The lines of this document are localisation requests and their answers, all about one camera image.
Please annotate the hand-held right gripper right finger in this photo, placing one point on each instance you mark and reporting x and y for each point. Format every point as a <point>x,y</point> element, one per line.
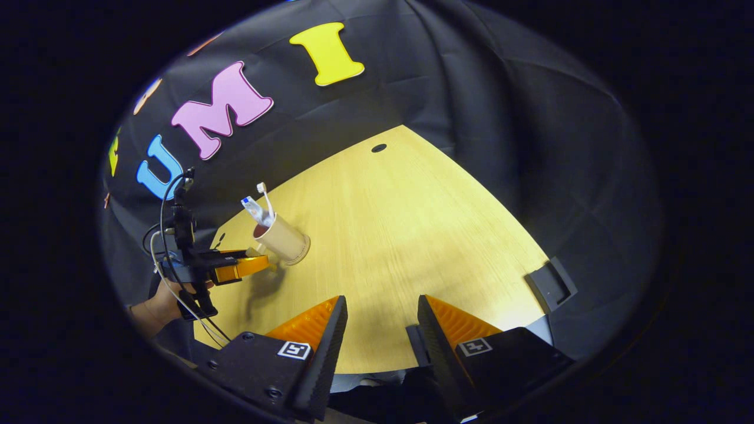
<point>439,353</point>

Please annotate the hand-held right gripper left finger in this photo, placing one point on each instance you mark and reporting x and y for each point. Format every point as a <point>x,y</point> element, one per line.
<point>327,353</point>

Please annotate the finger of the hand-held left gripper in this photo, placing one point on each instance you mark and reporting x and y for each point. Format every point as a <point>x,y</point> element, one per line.
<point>238,254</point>
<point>241,270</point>

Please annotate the beige cup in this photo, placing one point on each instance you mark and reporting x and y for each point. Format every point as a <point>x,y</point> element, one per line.
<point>283,238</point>

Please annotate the white toothpaste tube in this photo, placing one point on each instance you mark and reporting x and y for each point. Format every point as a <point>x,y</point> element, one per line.
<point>253,209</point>

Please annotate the pink toothbrush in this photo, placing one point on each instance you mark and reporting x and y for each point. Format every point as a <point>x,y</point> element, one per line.
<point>266,197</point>

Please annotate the wooden desktop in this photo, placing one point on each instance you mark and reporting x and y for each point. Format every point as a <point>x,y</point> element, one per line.
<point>400,235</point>

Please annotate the black backdrop cloth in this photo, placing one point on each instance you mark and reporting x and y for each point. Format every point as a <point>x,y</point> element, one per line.
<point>500,88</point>

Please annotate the black rectangular bracket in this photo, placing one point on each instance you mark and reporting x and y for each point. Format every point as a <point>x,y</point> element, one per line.
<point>551,285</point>

